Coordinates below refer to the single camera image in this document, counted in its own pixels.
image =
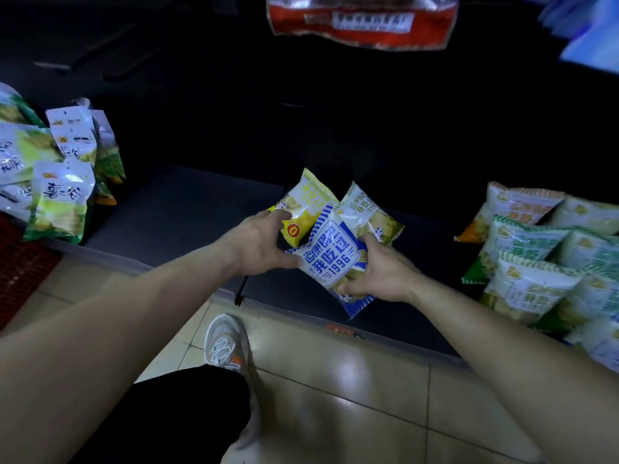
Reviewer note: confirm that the purple cat candy bag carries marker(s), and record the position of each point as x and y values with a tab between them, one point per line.
590	38

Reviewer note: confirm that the yellow striped snack packet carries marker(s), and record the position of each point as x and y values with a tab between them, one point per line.
307	202
585	214

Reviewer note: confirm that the person's right hand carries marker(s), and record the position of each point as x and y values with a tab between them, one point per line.
391	280

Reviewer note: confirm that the green striped snack packet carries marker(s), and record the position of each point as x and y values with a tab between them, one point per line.
580	301
590	251
512	241

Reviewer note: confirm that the grey orange sneaker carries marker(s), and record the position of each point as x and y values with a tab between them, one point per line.
225	343

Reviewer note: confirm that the black shorts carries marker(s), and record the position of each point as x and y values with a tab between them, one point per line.
169	420

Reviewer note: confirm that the small red edge sticker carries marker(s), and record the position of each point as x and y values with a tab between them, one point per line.
343	330

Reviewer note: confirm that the red white snack packet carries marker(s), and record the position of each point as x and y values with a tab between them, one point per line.
362	28

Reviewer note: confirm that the person's left forearm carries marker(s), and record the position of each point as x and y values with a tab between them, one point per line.
96	357

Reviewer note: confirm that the person's left hand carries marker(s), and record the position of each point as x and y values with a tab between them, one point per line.
256	246

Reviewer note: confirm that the orange snack packet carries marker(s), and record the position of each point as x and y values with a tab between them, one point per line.
522	205

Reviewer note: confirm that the person's right forearm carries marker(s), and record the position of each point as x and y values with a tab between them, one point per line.
522	381

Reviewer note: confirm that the blue striped snack packet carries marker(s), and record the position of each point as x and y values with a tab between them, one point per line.
597	345
329	256

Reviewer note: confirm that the stack of green potato packets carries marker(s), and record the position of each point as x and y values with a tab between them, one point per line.
58	202

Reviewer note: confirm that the red shopping basket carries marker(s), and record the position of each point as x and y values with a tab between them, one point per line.
24	275

